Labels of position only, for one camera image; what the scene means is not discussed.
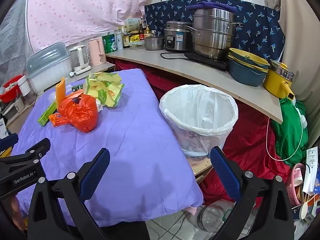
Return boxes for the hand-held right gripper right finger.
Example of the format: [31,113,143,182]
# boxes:
[210,146,299,240]

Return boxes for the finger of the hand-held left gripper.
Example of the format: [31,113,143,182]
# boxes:
[0,138,51,167]
[0,133,19,151]

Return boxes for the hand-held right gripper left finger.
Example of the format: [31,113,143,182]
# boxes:
[26,148,111,240]

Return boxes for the orange printed plastic bag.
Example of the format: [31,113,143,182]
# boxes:
[59,91,98,133]

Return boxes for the white lined trash bin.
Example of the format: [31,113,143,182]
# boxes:
[159,84,239,157]

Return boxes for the person's left hand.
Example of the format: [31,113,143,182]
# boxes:
[10,196,27,230]

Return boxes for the red cloth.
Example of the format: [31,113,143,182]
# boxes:
[107,57,295,205]

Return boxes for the green cardboard box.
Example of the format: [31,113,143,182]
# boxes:
[37,101,58,126]

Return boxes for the small orange plastic bag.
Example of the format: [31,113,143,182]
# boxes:
[49,112,73,128]

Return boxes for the red plastic bowl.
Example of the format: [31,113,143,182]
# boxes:
[0,75,23,103]

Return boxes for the clear plastic bottle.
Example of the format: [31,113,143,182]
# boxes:
[190,200,235,232]

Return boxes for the purple cloth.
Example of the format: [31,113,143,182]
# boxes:
[186,1,238,14]
[11,69,204,228]

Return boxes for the white jar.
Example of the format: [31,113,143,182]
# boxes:
[17,76,32,97]

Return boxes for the orange foam sleeve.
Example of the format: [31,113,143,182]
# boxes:
[55,78,67,112]

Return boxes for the pink plastic basket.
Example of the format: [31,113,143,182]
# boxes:
[291,164,313,205]

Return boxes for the green plastic bag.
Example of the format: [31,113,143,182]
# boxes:
[271,97,309,167]

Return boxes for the yellow green snack bag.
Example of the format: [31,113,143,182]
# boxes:
[83,72,125,108]

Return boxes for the white dish box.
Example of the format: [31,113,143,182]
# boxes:
[26,42,73,95]

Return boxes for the white paper package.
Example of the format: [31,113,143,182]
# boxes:
[302,147,319,193]

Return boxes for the stacked teal yellow bowls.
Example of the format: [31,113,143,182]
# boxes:
[229,55,269,87]

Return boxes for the white glass kettle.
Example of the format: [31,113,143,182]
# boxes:
[69,44,92,75]

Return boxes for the yellow electric pot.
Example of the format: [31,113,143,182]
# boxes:
[263,59,295,99]

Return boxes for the pink electric kettle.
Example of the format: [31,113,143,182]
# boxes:
[87,37,107,67]

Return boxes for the black induction cooker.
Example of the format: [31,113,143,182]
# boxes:
[184,51,230,72]

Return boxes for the yellow plastic colander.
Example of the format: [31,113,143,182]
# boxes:
[229,47,270,68]

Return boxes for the white bottle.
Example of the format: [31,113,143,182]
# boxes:
[115,31,124,50]

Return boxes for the dark sauce bottle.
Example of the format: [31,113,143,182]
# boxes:
[122,26,131,48]

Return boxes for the large steel steamer pot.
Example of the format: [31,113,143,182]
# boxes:
[185,8,244,60]

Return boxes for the small steel pot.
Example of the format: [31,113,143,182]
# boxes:
[144,31,165,51]

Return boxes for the steel rice cooker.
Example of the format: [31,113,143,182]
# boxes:
[164,20,195,52]

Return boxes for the pink dotted bedsheet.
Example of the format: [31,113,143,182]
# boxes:
[26,0,160,52]

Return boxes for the navy printed cloth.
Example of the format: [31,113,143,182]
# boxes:
[144,0,285,60]

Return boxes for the white green carton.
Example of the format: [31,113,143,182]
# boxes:
[124,17,143,32]

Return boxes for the beige curtain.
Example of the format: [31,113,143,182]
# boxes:
[260,0,320,140]

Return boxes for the white cable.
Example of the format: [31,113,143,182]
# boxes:
[266,102,304,162]

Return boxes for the black power cable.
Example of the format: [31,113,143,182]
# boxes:
[160,51,190,60]

